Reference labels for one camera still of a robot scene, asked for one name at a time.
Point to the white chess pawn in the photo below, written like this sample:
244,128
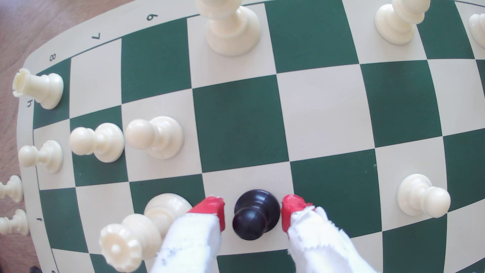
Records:
19,222
416,193
49,155
14,188
163,136
104,142

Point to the white chess bishop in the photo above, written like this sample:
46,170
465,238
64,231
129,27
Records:
398,22

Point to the green and cream chess mat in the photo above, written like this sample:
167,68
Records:
238,121

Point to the white chess king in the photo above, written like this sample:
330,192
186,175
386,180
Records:
231,34

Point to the white chess queen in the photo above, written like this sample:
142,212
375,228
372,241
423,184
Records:
132,235

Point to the white chess rook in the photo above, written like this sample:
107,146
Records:
478,28
45,89

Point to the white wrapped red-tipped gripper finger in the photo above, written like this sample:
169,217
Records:
318,242
189,242

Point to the black chess pawn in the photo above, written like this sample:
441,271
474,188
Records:
255,214

